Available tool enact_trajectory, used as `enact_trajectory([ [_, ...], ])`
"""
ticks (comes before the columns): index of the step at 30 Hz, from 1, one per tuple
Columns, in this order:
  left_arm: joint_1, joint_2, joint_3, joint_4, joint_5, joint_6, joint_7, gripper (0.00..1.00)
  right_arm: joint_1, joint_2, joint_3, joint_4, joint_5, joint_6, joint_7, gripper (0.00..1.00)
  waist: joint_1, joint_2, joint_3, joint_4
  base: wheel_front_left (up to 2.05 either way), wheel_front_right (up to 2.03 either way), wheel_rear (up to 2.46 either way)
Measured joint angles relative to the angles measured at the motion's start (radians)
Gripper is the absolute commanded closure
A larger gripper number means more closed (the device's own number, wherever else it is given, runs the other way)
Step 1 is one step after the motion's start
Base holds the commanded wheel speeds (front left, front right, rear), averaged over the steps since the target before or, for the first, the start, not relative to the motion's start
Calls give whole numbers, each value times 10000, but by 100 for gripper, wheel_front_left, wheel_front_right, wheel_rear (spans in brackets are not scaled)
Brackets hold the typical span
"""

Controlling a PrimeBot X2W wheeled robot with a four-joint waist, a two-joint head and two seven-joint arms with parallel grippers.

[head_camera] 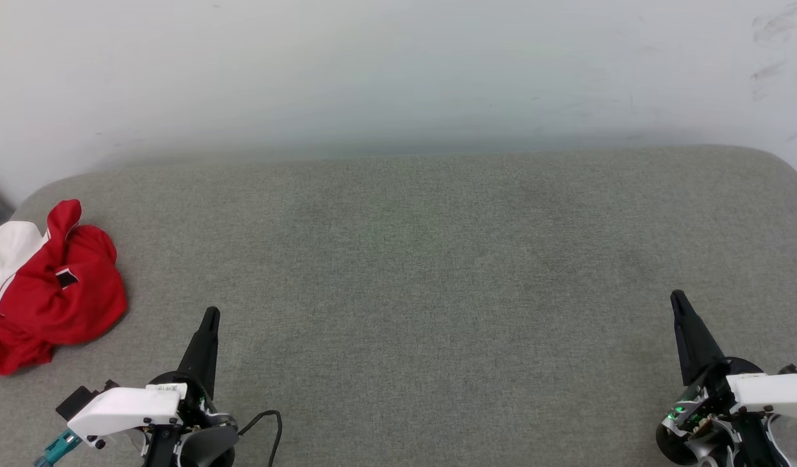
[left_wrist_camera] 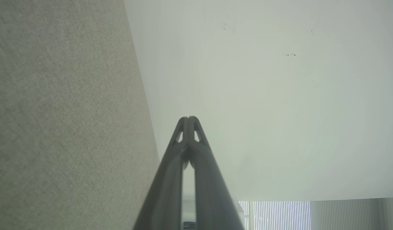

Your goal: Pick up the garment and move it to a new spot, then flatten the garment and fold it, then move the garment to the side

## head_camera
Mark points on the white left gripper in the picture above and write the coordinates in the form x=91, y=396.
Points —
x=126, y=408

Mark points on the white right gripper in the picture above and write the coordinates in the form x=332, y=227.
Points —
x=774, y=394

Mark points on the red and white shirt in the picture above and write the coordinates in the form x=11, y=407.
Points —
x=61, y=305

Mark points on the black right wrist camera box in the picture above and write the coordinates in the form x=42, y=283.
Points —
x=790, y=371

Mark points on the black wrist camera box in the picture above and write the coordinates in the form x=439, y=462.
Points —
x=80, y=399
x=790, y=371

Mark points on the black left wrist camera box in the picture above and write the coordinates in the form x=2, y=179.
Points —
x=80, y=399

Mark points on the teal left camera connector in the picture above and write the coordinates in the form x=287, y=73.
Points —
x=59, y=447

